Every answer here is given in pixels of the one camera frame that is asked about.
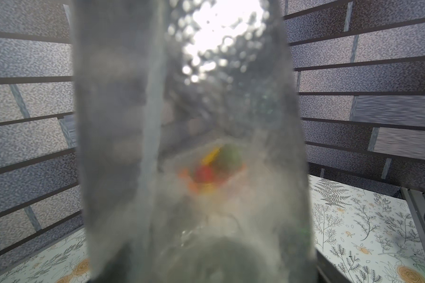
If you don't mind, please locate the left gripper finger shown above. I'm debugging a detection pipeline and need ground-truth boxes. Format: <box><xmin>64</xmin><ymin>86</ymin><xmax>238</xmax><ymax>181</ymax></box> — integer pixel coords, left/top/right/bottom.
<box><xmin>316</xmin><ymin>250</ymin><xmax>350</xmax><ymax>283</ymax></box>

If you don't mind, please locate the grey spray bottle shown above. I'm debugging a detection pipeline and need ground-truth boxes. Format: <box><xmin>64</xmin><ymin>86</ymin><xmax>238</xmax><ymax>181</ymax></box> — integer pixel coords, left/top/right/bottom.
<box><xmin>70</xmin><ymin>1</ymin><xmax>318</xmax><ymax>283</ymax></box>

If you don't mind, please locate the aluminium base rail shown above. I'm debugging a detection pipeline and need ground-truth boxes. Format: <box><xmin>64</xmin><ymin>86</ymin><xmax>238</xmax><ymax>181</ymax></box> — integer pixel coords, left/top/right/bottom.
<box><xmin>399</xmin><ymin>187</ymin><xmax>425</xmax><ymax>280</ymax></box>

